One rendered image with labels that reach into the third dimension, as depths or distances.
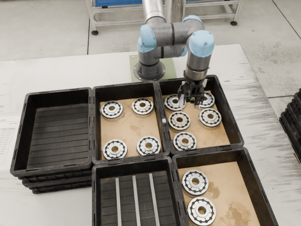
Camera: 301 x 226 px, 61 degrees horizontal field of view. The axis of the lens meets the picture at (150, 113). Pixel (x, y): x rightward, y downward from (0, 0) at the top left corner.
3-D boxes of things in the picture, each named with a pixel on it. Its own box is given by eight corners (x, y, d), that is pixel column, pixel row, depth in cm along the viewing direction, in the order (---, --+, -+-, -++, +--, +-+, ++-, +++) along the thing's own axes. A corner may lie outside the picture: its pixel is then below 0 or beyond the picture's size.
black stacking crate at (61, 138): (35, 109, 125) (26, 93, 116) (96, 102, 128) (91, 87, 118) (22, 186, 102) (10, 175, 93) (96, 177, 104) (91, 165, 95)
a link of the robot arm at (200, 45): (212, 26, 79) (219, 44, 74) (206, 54, 88) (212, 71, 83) (187, 28, 79) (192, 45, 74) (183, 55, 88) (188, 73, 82)
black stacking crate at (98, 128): (96, 102, 128) (92, 87, 118) (154, 96, 130) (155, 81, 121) (97, 176, 104) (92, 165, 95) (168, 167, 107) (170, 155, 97)
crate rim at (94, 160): (92, 89, 120) (92, 86, 118) (155, 83, 122) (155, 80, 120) (92, 167, 96) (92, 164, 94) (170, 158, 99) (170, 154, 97)
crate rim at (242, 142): (155, 83, 122) (155, 80, 120) (215, 77, 125) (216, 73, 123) (170, 158, 99) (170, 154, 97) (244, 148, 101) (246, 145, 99)
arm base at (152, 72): (136, 61, 153) (135, 48, 145) (161, 60, 153) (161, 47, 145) (136, 80, 145) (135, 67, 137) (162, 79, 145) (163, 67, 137)
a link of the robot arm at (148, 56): (137, 50, 144) (135, 31, 133) (161, 49, 145) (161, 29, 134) (139, 66, 137) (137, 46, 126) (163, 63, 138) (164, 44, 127)
